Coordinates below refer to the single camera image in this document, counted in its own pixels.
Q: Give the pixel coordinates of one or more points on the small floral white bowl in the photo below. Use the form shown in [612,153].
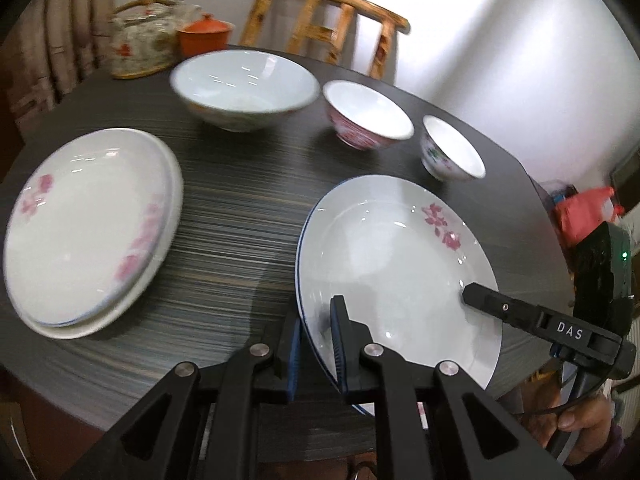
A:
[452,145]

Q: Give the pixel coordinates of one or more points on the orange lidded cup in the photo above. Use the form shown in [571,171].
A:
[202,35]

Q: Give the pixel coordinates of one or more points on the large white bowl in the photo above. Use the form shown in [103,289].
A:
[240,80]

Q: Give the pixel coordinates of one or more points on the red plastic bag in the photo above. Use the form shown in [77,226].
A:
[582,210]

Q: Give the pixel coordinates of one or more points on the white pink flower plate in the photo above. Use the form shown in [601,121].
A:
[85,220]

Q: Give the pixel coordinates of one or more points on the floral ceramic teapot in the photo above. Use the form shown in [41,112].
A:
[142,40]

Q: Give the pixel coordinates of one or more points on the pink patterned bowl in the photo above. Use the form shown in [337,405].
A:
[367,105]

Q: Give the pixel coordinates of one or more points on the dark framed object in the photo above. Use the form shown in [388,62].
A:
[625,175]

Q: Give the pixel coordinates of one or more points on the beige curtain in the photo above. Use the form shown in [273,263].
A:
[55,30]

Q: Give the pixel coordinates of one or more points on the blue-rimmed pink flower plate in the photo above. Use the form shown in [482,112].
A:
[390,260]

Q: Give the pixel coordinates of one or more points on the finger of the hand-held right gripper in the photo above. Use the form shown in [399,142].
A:
[500,305]

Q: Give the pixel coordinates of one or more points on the person's right hand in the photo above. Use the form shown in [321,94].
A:
[590,415]

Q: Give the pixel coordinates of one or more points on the wooden chair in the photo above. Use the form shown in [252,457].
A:
[320,15]

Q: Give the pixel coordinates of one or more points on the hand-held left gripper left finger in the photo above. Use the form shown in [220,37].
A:
[292,360]

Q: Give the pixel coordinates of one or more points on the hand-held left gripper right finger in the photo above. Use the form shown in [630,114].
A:
[337,350]

